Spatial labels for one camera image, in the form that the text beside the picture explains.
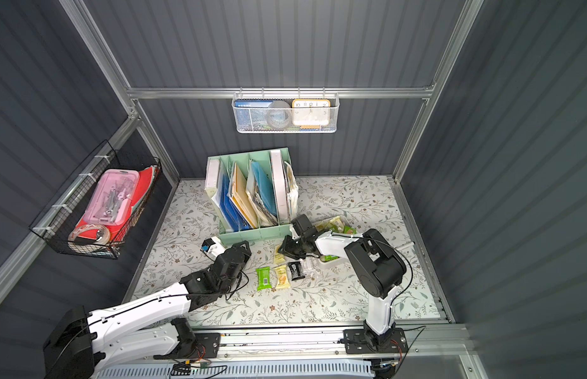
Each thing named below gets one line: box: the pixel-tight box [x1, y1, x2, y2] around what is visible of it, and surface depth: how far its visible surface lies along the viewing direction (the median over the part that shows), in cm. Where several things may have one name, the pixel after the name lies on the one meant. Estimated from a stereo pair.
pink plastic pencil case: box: [83, 168, 140, 226], surface depth 74 cm
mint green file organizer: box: [205, 146, 293, 245], surface depth 92 cm
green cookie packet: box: [255, 266, 273, 292], surface depth 88 cm
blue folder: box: [219, 176, 252, 233], surface depth 89 cm
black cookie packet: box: [287, 261, 306, 282], surface depth 90 cm
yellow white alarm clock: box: [291, 98, 332, 129], surface depth 90 cm
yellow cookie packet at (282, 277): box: [274, 264, 292, 289], surface depth 88 cm
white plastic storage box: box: [314, 229, 363, 263], surface depth 66 cm
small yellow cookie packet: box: [273, 252, 286, 265], surface depth 93 cm
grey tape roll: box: [265, 100, 292, 130], surface depth 89 cm
